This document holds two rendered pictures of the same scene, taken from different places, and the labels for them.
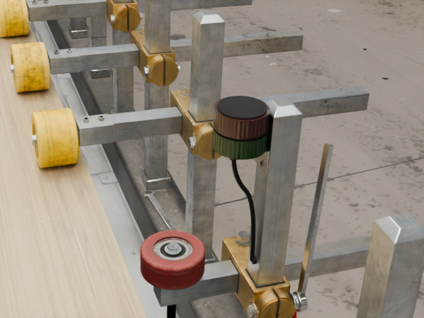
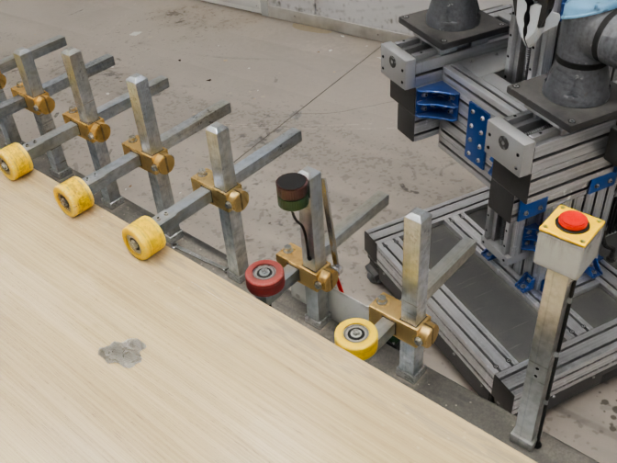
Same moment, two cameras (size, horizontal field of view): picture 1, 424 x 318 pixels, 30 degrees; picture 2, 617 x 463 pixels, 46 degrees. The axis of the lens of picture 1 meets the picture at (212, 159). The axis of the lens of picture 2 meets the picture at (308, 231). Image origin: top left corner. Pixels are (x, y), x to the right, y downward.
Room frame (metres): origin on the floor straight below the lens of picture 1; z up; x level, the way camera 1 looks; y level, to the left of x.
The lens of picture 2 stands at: (-0.25, 0.44, 1.89)
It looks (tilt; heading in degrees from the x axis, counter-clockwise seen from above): 39 degrees down; 334
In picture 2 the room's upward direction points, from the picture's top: 4 degrees counter-clockwise
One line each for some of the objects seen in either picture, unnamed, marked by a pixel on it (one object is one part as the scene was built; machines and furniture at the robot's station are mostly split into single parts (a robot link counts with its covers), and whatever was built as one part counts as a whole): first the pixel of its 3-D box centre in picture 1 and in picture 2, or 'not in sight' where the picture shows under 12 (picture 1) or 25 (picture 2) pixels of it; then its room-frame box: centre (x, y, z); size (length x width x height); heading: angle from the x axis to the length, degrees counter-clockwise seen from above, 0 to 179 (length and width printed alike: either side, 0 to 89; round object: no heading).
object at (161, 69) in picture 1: (153, 57); (148, 155); (1.27, 0.11, 0.95); 0.14 x 0.06 x 0.05; 21
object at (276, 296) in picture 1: (254, 281); (306, 269); (0.80, -0.06, 0.85); 0.14 x 0.06 x 0.05; 21
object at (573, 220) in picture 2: not in sight; (572, 222); (0.30, -0.25, 1.22); 0.04 x 0.04 x 0.02
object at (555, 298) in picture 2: not in sight; (544, 360); (0.30, -0.25, 0.93); 0.05 x 0.05 x 0.45; 21
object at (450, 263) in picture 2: not in sight; (415, 299); (0.61, -0.21, 0.84); 0.44 x 0.03 x 0.04; 111
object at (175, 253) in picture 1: (171, 281); (266, 290); (0.78, 0.04, 0.85); 0.08 x 0.08 x 0.11
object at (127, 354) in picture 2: not in sight; (121, 347); (0.73, 0.36, 0.91); 0.09 x 0.07 x 0.02; 46
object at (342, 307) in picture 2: not in sight; (334, 304); (0.76, -0.11, 0.75); 0.26 x 0.01 x 0.10; 21
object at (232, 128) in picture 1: (241, 117); (292, 186); (0.76, -0.03, 1.10); 0.06 x 0.06 x 0.02
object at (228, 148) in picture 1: (240, 137); (293, 197); (0.76, -0.03, 1.08); 0.06 x 0.06 x 0.02
